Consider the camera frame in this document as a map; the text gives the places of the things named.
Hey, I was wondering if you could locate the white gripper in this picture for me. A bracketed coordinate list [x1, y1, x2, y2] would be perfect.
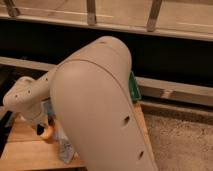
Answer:
[22, 103, 55, 140]

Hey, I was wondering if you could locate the black dish brush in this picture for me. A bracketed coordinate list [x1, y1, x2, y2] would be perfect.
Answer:
[36, 116, 54, 137]

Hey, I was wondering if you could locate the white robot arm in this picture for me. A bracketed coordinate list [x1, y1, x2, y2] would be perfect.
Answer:
[3, 36, 158, 171]

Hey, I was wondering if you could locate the blue plastic cup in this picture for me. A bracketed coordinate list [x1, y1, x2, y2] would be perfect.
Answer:
[44, 100, 55, 116]

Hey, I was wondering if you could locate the blue grey cloth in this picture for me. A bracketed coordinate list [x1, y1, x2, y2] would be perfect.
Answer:
[56, 131, 76, 164]

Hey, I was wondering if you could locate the green plastic tray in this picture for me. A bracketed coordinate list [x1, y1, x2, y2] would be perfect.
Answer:
[129, 72, 141, 102]

